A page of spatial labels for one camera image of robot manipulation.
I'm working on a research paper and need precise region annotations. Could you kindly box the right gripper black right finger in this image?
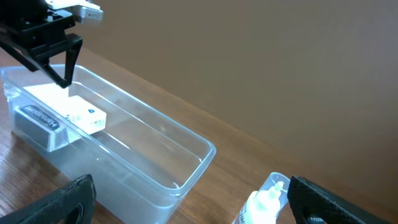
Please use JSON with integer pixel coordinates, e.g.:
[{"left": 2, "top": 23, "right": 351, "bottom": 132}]
[{"left": 287, "top": 176, "right": 387, "bottom": 224}]

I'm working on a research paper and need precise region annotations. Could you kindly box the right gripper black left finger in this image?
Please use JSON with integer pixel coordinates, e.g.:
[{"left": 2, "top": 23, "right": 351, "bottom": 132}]
[{"left": 1, "top": 174, "right": 96, "bottom": 224}]

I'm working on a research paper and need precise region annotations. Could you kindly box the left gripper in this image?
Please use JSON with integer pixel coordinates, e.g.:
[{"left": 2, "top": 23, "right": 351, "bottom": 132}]
[{"left": 1, "top": 0, "right": 83, "bottom": 88}]

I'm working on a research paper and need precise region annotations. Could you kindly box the Hansaplast plaster box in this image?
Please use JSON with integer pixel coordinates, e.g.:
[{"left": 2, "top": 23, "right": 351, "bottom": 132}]
[{"left": 14, "top": 95, "right": 107, "bottom": 152}]

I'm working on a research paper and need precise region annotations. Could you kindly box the clear plastic container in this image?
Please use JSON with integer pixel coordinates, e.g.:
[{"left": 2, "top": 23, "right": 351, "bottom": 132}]
[{"left": 1, "top": 66, "right": 216, "bottom": 223}]

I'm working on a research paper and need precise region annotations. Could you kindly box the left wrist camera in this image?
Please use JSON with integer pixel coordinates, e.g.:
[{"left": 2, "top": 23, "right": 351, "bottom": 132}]
[{"left": 46, "top": 0, "right": 103, "bottom": 26}]

